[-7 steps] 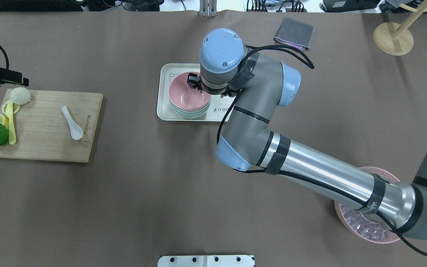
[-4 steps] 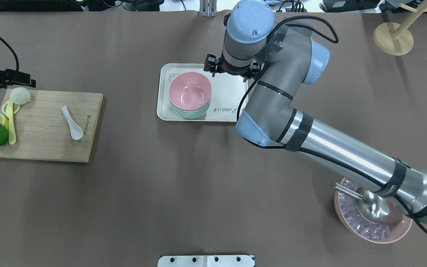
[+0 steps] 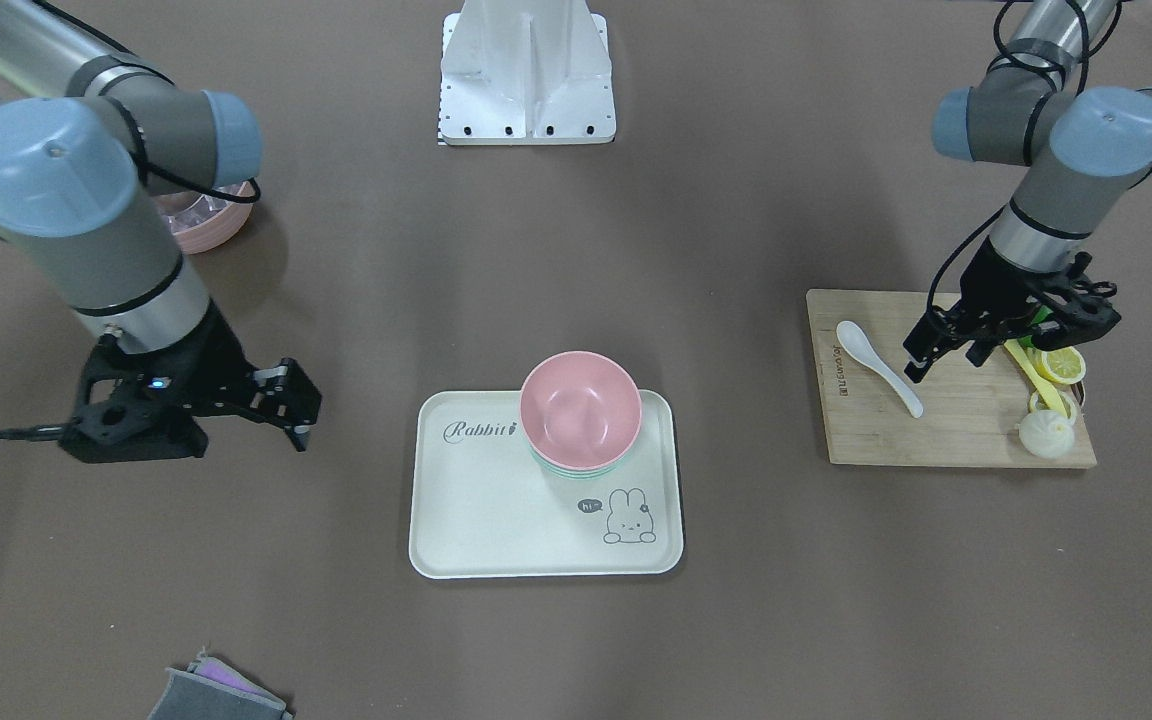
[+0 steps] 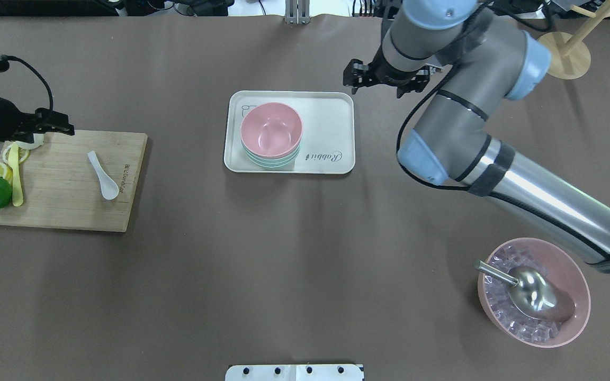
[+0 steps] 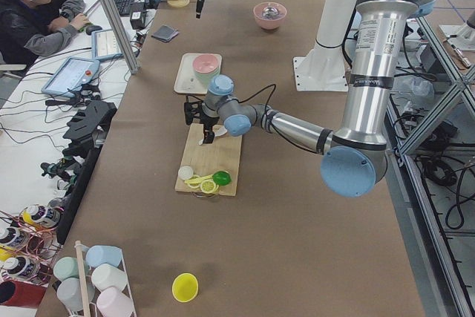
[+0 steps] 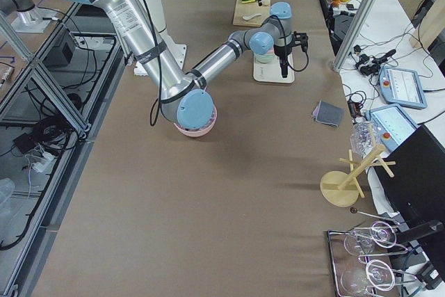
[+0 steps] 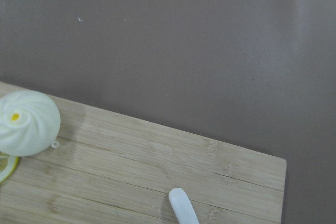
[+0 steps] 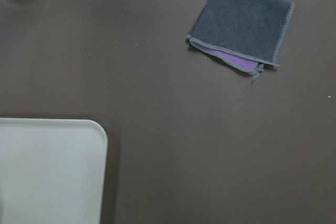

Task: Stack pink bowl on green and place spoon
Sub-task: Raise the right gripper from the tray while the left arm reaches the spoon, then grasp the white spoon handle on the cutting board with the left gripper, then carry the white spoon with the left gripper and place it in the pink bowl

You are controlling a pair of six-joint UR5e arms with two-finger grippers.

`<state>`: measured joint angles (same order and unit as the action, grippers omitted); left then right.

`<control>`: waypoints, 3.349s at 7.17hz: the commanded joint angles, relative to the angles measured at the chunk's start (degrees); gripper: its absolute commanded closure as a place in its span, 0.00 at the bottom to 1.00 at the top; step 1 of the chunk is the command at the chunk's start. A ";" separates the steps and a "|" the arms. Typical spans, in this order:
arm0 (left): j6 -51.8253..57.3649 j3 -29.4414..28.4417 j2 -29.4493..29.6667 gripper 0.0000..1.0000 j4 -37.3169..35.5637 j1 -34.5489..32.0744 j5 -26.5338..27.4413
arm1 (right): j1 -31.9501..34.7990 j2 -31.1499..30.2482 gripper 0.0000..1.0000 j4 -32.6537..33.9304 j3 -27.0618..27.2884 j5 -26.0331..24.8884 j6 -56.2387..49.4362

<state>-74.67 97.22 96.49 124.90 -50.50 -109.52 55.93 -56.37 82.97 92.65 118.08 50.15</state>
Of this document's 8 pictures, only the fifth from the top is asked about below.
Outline pink cup on rack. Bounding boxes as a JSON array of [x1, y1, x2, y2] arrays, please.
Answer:
[[96, 287, 134, 317]]

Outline stacked green bowls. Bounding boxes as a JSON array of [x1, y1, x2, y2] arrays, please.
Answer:
[[194, 69, 220, 88]]

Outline white ceramic spoon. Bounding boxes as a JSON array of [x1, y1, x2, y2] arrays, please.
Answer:
[[198, 126, 227, 146]]

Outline white steamed bun toy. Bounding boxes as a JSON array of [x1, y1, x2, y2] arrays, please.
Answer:
[[177, 166, 194, 181]]

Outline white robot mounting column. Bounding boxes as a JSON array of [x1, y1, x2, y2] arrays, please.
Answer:
[[294, 0, 356, 92]]

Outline cream serving tray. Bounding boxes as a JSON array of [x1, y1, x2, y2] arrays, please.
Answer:
[[174, 53, 222, 94]]

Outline green lime toy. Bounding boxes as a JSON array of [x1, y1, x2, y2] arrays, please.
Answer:
[[212, 171, 232, 186]]

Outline blue teach pendant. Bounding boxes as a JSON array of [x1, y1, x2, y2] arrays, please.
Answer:
[[91, 29, 122, 62], [41, 56, 100, 98]]

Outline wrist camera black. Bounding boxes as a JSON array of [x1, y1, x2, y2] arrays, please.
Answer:
[[183, 100, 203, 125]]

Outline white cup on rack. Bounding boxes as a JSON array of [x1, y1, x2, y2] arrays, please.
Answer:
[[91, 264, 128, 291]]

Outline blue cup on rack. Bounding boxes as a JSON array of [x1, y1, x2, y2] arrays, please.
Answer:
[[85, 245, 122, 268]]

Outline aluminium frame post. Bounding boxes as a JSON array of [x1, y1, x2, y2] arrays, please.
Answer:
[[99, 0, 139, 75]]

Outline green cup on rack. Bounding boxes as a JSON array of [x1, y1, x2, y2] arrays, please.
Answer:
[[53, 257, 79, 281]]

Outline large pink ice bowl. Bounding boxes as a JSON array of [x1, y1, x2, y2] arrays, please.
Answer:
[[253, 1, 287, 30]]

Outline yellow paint bottle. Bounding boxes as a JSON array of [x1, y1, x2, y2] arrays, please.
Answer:
[[24, 205, 61, 229]]

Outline lemon slice near bun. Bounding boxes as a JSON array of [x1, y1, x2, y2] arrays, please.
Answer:
[[186, 183, 200, 189]]

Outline blue teach pendant far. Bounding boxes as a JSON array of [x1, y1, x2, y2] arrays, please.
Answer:
[[91, 29, 122, 62]]

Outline wooden cutting board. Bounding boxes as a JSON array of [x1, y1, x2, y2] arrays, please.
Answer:
[[179, 123, 243, 196]]

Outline black slotted stand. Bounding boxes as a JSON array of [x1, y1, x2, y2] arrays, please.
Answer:
[[62, 100, 117, 158]]

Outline blue teach pendant near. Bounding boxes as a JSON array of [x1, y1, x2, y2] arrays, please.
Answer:
[[41, 56, 100, 98]]

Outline grey cup on rack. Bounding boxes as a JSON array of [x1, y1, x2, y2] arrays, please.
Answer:
[[56, 278, 83, 312]]

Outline grey folded cloth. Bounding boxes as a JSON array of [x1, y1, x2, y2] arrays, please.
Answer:
[[151, 24, 180, 43]]

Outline lemon slice near lime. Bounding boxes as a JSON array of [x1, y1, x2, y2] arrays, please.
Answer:
[[200, 179, 219, 195]]

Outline small pink bowl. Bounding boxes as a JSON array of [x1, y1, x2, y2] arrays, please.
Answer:
[[192, 53, 220, 74]]

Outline yellow plastic cup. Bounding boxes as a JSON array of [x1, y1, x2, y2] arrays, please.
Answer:
[[171, 272, 199, 303]]

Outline seated person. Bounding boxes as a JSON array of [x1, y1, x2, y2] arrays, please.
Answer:
[[1, 0, 91, 67]]

